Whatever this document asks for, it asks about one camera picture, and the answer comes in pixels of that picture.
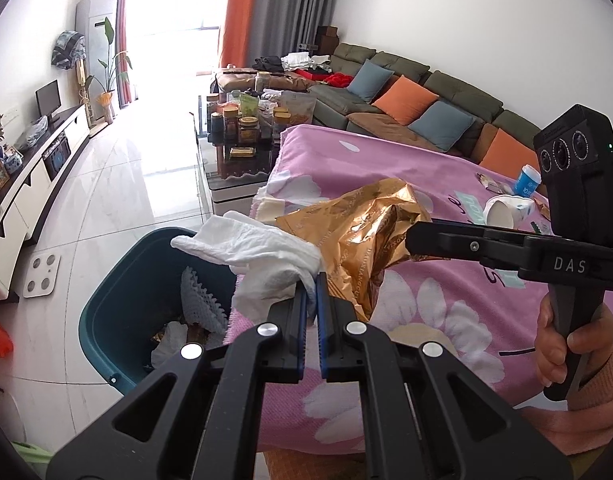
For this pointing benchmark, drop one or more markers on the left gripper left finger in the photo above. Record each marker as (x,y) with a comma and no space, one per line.
(198,416)

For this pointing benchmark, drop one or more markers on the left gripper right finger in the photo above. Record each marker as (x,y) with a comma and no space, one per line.
(425,414)

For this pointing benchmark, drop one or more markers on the patterned paper cup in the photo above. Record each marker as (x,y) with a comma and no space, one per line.
(507,211)

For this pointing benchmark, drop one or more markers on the white foam fruit net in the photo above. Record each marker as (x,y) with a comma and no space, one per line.
(199,306)

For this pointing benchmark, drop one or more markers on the white tissue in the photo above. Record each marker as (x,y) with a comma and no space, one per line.
(269,261)

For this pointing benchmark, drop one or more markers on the large gold foil wrapper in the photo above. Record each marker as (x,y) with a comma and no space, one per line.
(360,235)

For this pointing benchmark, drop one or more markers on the pink sleeve right forearm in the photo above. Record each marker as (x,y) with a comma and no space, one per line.
(587,424)

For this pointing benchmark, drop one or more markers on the teal trash bin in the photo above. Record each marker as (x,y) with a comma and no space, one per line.
(136,299)

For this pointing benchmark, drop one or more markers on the person right hand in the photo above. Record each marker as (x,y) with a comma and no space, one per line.
(594,340)

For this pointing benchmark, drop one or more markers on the flat gold snack packet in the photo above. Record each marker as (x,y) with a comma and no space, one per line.
(542,208)

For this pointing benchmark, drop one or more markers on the blue paper coffee cup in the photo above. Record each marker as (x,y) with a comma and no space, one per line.
(527,182)

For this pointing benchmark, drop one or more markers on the beige snack packet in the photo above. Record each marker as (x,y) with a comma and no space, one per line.
(494,186)

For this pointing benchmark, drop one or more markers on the orange cushion near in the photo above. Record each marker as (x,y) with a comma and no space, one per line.
(507,156)

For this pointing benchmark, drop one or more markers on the orange cushion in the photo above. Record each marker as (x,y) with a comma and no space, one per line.
(405,101)
(507,156)

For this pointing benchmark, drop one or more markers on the blue cushion near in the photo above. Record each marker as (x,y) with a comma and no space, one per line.
(442,125)

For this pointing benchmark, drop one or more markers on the blue cushion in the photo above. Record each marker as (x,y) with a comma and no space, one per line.
(442,125)
(369,81)

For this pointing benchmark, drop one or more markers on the white bathroom scale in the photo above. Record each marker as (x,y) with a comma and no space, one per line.
(41,276)

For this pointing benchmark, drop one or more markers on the orange cushion far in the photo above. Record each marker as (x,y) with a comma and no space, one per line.
(405,101)

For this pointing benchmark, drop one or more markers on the green sectional sofa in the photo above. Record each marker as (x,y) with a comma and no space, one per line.
(337,108)

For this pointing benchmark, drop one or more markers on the white black tv cabinet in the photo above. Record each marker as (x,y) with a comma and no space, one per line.
(27,197)

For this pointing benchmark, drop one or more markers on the blue cushion far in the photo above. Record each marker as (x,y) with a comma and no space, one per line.
(369,81)

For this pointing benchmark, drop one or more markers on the glass coffee table with jars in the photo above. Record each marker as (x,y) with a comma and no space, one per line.
(238,137)

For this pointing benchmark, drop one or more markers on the tall green potted plant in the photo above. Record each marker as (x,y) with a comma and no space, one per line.
(116,72)

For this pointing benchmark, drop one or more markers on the brown ottoman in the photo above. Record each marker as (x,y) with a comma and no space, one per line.
(245,78)

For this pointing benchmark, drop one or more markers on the small black monitor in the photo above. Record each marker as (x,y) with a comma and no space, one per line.
(48,100)

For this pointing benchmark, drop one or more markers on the grey curtain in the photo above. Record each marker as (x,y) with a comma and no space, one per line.
(279,27)

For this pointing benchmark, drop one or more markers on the white floor air conditioner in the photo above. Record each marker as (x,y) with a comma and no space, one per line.
(90,19)

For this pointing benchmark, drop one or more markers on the orange curtain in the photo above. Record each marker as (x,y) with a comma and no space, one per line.
(236,31)

